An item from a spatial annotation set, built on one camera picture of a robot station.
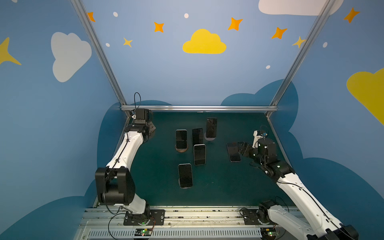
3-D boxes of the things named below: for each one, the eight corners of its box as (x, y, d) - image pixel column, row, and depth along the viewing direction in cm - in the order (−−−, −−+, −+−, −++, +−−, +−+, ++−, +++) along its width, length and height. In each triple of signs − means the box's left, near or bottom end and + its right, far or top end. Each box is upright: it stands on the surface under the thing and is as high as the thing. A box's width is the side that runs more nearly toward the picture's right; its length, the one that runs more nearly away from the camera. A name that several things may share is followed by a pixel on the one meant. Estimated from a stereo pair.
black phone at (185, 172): (179, 188, 84) (177, 178, 73) (180, 174, 89) (178, 163, 78) (192, 188, 84) (192, 178, 73) (192, 174, 89) (192, 163, 78)
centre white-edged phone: (193, 167, 93) (194, 156, 83) (193, 152, 101) (193, 140, 90) (204, 167, 94) (206, 156, 83) (204, 152, 101) (205, 140, 90)
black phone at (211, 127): (206, 141, 108) (207, 130, 98) (205, 129, 115) (206, 117, 105) (216, 141, 108) (218, 130, 98) (214, 129, 116) (216, 117, 105)
